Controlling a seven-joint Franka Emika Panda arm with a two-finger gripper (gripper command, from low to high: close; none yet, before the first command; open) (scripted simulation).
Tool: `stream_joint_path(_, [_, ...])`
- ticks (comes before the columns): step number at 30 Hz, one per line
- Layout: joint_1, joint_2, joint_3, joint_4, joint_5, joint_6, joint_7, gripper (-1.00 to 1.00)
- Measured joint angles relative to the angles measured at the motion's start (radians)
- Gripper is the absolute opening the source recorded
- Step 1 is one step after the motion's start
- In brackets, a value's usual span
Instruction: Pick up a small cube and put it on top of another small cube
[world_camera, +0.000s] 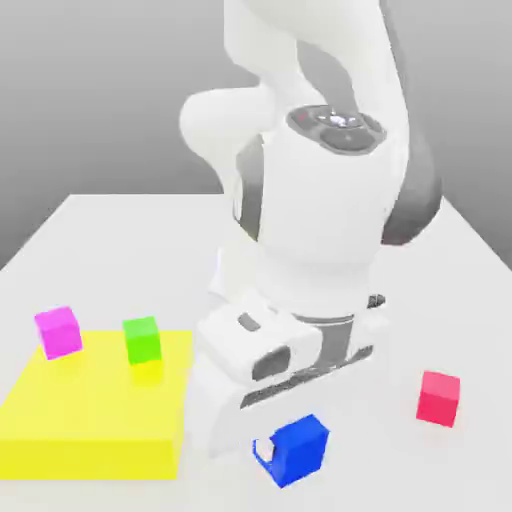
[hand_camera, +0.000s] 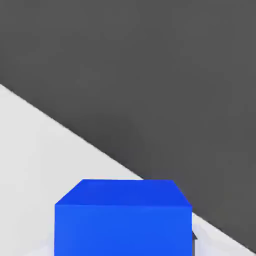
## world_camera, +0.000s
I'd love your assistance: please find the small green cube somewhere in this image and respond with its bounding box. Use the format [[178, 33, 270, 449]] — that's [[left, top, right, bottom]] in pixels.
[[122, 315, 164, 366]]

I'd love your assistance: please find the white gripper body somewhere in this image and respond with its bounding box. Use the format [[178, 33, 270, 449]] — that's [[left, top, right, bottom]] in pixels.
[[206, 343, 380, 460]]

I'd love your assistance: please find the small red cube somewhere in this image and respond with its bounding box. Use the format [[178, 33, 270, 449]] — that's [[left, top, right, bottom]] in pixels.
[[415, 370, 462, 429]]

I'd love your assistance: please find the small magenta cube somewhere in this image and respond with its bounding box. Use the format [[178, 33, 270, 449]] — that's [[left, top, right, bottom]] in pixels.
[[33, 305, 84, 361]]

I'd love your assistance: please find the large yellow box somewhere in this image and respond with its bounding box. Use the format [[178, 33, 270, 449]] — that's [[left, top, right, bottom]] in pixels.
[[0, 330, 194, 481]]

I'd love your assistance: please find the small blue cube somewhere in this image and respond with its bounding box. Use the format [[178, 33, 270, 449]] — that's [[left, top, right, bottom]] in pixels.
[[251, 413, 332, 490]]

